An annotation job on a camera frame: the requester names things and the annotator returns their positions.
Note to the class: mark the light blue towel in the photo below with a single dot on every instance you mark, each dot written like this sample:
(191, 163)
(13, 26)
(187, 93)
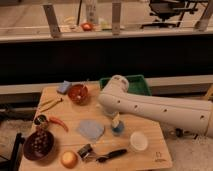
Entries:
(90, 129)

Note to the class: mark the yellow round fruit toy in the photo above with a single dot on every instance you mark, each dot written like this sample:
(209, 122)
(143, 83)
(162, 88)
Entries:
(69, 159)

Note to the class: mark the blue small cup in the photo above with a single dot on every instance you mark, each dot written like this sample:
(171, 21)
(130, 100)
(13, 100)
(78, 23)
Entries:
(117, 131)

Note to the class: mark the red round background object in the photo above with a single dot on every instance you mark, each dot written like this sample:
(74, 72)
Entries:
(87, 26)

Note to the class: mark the black handled peeler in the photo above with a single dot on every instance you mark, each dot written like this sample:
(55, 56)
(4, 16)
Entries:
(110, 155)

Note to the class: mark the yellow banana toy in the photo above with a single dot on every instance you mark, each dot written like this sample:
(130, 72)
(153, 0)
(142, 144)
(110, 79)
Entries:
(44, 106)

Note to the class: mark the black office chair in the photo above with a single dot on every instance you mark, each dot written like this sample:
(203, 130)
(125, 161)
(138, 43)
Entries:
(171, 12)

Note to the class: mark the blue sponge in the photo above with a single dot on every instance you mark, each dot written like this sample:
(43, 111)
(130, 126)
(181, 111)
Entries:
(63, 87)

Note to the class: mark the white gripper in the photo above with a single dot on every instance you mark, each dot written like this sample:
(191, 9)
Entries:
(116, 120)

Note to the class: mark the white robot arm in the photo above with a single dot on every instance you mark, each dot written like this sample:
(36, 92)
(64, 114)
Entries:
(189, 114)

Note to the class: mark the red bowl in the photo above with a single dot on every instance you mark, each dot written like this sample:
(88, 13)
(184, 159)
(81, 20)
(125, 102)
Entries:
(78, 93)

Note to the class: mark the small metal clip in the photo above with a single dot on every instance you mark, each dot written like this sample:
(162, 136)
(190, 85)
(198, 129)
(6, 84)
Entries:
(85, 151)

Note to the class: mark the black chair frame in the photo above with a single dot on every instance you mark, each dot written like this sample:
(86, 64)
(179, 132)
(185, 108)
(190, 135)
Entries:
(9, 164)

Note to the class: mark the white small bowl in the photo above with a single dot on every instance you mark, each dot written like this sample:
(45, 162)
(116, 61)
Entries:
(138, 141)

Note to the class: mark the red chili pepper toy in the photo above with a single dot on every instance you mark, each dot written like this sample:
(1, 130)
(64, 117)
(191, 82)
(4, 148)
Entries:
(59, 122)

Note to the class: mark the green plastic tray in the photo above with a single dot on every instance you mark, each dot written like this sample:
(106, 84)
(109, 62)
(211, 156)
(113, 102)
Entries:
(138, 85)

